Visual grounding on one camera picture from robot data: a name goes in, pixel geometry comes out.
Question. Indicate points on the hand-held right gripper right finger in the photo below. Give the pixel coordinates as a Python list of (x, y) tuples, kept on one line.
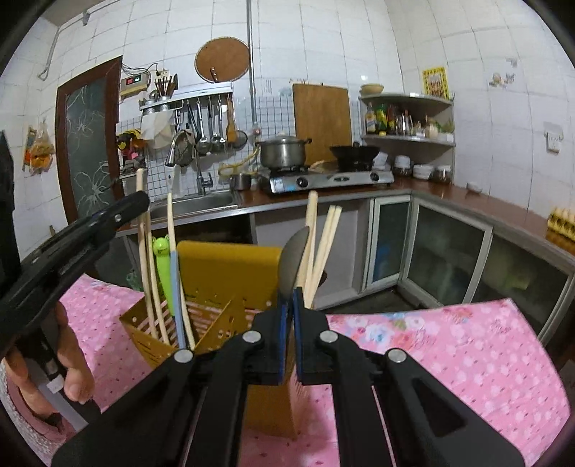
[(298, 341)]

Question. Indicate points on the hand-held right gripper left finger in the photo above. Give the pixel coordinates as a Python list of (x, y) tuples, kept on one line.
[(282, 341)]

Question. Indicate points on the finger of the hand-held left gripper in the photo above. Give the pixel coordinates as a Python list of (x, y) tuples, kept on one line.
[(130, 206)]

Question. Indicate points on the long wooden chopstick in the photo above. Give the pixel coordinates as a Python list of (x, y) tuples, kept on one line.
[(146, 269), (158, 301), (170, 220)]

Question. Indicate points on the metal spoon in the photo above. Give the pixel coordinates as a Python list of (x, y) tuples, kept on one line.
[(292, 260)]

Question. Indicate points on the yellow plastic utensil holder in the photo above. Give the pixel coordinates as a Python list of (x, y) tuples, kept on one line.
[(224, 269)]

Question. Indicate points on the person's left hand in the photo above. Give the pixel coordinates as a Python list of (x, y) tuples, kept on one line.
[(74, 359)]

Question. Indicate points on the steel kitchen sink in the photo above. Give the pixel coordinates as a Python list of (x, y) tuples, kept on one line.
[(197, 202)]

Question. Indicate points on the dark wood glass door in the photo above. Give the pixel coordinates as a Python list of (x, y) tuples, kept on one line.
[(87, 148)]

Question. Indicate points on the metal strainer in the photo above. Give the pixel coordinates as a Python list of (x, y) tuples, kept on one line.
[(184, 150)]

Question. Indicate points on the chrome faucet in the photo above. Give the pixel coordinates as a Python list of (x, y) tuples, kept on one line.
[(204, 182)]

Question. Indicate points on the white cloth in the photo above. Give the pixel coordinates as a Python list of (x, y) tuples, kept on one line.
[(157, 130)]

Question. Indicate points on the row of hanging ladles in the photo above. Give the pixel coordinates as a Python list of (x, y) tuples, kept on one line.
[(203, 143)]

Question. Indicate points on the hanging plastic bag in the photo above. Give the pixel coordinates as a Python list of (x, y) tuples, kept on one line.
[(40, 148)]

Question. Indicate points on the metal cup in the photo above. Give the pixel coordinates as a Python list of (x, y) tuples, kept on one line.
[(240, 182)]

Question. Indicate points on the white cabinet panel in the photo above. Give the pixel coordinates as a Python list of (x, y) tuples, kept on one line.
[(269, 229)]

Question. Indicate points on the flat wooden utensil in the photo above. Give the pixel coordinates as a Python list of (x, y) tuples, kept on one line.
[(311, 224)]

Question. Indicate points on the electric box with red display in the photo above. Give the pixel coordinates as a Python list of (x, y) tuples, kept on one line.
[(134, 83)]

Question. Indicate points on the utensil cup with chopsticks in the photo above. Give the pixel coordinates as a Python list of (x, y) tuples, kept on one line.
[(164, 87)]

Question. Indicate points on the narrow glass cabinet door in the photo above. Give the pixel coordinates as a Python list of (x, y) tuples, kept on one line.
[(391, 242)]

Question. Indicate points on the pink floral tablecloth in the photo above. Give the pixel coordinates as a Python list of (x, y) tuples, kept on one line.
[(449, 359)]

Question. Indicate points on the steel cooking pot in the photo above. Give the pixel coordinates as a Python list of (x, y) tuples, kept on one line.
[(280, 152)]

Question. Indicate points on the steel gas stove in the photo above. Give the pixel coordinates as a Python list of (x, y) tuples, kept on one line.
[(314, 182)]

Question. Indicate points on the round woven lid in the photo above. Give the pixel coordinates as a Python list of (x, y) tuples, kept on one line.
[(224, 58)]

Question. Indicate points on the vertical metal pipe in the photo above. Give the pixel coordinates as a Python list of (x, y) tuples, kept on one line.
[(250, 67)]

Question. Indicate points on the black wok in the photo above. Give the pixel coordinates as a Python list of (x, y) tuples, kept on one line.
[(355, 155)]

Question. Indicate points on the wooden cutting board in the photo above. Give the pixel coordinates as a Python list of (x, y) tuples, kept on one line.
[(321, 121)]

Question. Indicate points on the stack of white bowls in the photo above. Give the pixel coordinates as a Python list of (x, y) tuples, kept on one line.
[(422, 171)]

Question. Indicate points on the small white bowl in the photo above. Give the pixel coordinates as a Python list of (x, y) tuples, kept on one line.
[(474, 187)]

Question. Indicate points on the row of condiment bottles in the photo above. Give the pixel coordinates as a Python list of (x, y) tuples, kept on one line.
[(382, 119)]

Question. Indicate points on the woven bowl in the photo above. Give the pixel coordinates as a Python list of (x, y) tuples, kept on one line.
[(372, 89)]

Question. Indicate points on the yellow egg carton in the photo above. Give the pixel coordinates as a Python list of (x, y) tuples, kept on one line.
[(561, 222)]

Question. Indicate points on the steel wall utensil rack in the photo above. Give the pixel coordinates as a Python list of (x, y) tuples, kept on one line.
[(188, 99)]

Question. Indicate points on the corner wall shelf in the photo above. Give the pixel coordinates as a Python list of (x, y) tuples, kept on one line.
[(404, 96)]

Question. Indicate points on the yellow wall poster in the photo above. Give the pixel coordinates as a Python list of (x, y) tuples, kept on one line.
[(435, 83)]

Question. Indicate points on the white wall socket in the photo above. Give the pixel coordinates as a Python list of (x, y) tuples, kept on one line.
[(554, 141)]

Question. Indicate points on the teapot wall decal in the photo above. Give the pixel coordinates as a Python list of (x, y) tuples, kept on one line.
[(496, 80)]

